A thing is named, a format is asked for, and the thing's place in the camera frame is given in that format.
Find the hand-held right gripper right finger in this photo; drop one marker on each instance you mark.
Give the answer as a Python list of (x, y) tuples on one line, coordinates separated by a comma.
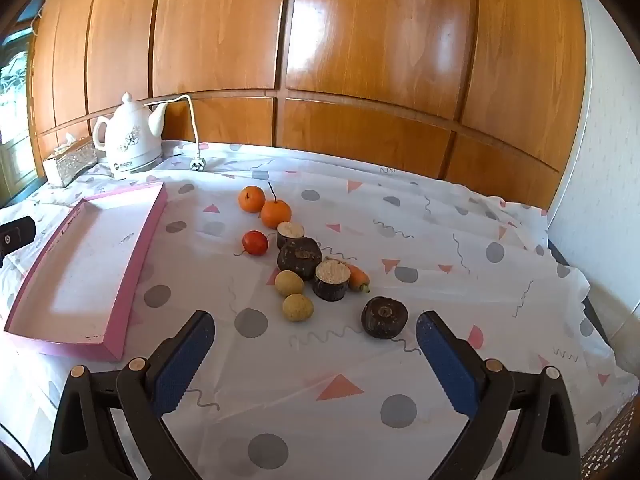
[(447, 360)]

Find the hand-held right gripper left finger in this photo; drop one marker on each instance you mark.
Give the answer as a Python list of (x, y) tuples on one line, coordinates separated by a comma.
[(182, 360)]

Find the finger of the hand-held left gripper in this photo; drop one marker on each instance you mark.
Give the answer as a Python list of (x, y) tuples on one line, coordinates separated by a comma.
[(17, 235)]

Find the dark brown round fruit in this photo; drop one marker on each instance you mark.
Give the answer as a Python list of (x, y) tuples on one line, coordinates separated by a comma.
[(299, 259), (384, 317)]

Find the pink shallow tray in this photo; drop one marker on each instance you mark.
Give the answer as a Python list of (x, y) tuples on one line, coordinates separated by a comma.
[(90, 260)]

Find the small orange carrot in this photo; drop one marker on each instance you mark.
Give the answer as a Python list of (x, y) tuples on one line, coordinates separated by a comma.
[(358, 277)]

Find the small yellow round fruit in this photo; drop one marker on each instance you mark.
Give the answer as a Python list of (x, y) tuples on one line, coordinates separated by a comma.
[(298, 308), (289, 283)]

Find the small red round fruit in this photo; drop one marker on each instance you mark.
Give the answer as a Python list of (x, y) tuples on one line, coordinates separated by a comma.
[(255, 243)]

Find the dark cut piece pale end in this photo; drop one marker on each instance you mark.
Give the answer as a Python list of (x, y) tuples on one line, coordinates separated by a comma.
[(331, 282), (290, 234)]

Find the orange mandarin with stem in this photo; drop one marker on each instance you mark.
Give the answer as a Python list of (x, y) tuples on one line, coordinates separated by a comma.
[(275, 213)]

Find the white printed tablecloth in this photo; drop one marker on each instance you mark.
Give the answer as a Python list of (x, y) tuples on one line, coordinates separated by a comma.
[(425, 285)]

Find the silver patterned tissue box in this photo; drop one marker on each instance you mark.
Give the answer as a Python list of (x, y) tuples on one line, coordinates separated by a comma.
[(70, 162)]

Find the window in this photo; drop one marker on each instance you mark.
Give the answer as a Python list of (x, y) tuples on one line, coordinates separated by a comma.
[(12, 100)]

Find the white ceramic electric kettle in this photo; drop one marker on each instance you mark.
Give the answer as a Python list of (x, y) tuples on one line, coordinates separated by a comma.
[(131, 142)]

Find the woven wicker chair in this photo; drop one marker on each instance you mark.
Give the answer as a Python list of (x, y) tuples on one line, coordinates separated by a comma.
[(612, 440)]

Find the wooden wardrobe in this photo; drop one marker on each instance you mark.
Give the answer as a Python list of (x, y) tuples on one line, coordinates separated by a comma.
[(350, 60)]

